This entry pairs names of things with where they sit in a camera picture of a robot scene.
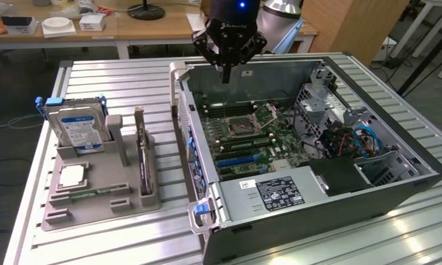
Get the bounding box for white round dish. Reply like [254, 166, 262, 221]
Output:
[44, 17, 74, 29]

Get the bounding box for white box with phone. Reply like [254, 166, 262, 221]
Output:
[0, 15, 39, 35]

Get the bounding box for open black PC case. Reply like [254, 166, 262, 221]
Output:
[169, 56, 442, 265]

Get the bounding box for silver power supply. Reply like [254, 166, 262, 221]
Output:
[218, 168, 332, 221]

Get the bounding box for hard disk with blue caddy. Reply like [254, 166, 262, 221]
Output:
[35, 96, 110, 155]

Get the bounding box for white floor box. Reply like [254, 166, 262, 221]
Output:
[370, 37, 398, 65]

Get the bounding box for wooden cabinet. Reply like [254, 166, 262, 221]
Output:
[301, 0, 410, 66]

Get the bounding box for CPU socket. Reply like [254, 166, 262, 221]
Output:
[225, 115, 269, 139]

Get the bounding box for white square base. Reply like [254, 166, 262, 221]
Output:
[42, 23, 78, 39]

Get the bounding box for silver CPU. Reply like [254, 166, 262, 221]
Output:
[58, 166, 87, 189]

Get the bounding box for green motherboard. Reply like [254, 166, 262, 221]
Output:
[198, 99, 310, 180]

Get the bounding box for black slanted pole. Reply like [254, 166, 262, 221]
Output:
[397, 16, 442, 96]

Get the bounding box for black graphics card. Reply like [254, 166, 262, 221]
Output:
[134, 107, 155, 195]

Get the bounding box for grey parts rack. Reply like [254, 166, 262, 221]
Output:
[40, 114, 163, 232]

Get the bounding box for white table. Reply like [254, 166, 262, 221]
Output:
[390, 0, 442, 80]

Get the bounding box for black lamp base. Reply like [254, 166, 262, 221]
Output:
[127, 0, 167, 20]

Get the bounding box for black plastic shroud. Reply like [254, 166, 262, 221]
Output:
[298, 157, 376, 197]

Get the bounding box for black RAM slot bank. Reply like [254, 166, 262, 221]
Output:
[217, 136, 274, 153]
[206, 101, 254, 116]

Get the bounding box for blue wire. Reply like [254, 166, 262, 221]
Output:
[353, 125, 382, 158]

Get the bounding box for red wire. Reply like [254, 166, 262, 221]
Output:
[337, 131, 354, 157]

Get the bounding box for green RAM stick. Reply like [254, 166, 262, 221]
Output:
[68, 187, 114, 198]

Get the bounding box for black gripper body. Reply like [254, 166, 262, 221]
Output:
[205, 0, 262, 55]

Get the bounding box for clear plastic bag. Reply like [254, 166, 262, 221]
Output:
[51, 4, 83, 19]

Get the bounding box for silver disk bay cage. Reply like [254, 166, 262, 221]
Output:
[294, 82, 354, 144]

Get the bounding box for white paper stack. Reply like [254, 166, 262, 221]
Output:
[186, 13, 210, 34]

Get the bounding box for silver socket cover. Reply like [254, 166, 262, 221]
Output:
[251, 102, 282, 130]

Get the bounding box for small white box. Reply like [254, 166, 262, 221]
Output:
[78, 14, 107, 31]

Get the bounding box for white floor cable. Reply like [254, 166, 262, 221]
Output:
[0, 114, 46, 130]

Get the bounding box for silver perforated bay bracket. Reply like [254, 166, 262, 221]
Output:
[353, 150, 421, 188]

